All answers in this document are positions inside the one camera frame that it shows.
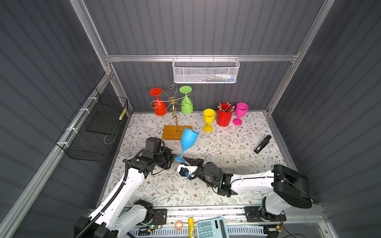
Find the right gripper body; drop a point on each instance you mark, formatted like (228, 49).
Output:
(200, 173)

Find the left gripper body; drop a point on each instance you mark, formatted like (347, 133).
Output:
(164, 159)

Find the blue wine glass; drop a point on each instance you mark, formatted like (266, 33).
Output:
(188, 139)

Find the gold rack with wooden base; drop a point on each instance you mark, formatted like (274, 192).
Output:
(173, 132)

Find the red-orange wine glass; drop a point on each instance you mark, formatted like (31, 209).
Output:
(158, 105)

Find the yellow wine glass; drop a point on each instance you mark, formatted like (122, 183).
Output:
(209, 116)

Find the pink wine glass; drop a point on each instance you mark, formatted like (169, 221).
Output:
(241, 110)

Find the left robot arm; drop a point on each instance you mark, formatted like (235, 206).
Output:
(106, 221)

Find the green wine glass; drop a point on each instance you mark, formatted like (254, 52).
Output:
(186, 104)

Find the yellow glue stick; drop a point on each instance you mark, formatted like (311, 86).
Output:
(191, 227)

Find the calculator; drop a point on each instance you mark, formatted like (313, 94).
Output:
(212, 228)

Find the red pen cup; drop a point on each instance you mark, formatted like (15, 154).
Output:
(224, 114)

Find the orange rubber band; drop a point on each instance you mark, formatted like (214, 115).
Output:
(179, 225)

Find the black stapler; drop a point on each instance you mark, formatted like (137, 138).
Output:
(263, 144)

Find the black wire basket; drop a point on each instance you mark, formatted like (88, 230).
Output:
(95, 132)

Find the white wire mesh basket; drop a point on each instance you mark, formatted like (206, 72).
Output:
(205, 70)

